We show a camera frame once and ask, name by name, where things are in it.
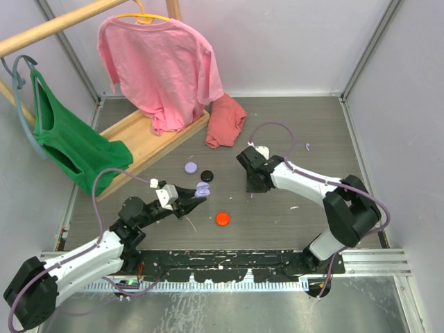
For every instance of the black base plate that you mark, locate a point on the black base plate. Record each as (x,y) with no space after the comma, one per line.
(222,265)

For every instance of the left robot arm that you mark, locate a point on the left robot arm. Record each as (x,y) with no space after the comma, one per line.
(39,287)

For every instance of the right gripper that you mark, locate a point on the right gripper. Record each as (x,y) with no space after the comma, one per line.
(253,189)

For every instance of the orange earbud case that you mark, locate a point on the orange earbud case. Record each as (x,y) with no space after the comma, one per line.
(222,219)

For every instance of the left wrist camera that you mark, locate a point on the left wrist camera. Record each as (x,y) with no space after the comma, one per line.
(167,196)

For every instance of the yellow hanger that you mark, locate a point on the yellow hanger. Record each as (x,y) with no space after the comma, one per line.
(141,16)

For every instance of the grey-blue hanger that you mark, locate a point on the grey-blue hanger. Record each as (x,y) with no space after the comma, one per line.
(24,104)

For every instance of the black earbud case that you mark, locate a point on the black earbud case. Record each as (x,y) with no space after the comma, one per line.
(207,176)

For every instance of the lilac earbud case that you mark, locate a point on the lilac earbud case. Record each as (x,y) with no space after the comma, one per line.
(202,190)
(191,168)

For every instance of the salmon folded shirt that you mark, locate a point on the salmon folded shirt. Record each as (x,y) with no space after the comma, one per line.
(227,119)

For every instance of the green tank top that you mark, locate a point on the green tank top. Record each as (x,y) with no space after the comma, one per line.
(78,149)

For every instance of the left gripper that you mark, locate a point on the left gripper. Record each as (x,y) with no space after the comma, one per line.
(184,203)

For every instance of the white cable duct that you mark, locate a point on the white cable duct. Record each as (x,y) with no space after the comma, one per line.
(247,285)

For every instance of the pink t-shirt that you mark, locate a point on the pink t-shirt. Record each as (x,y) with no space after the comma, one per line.
(167,70)

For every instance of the wooden clothes rack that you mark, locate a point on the wooden clothes rack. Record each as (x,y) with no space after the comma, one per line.
(56,25)

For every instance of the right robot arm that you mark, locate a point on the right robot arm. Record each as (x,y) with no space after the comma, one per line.
(350,210)

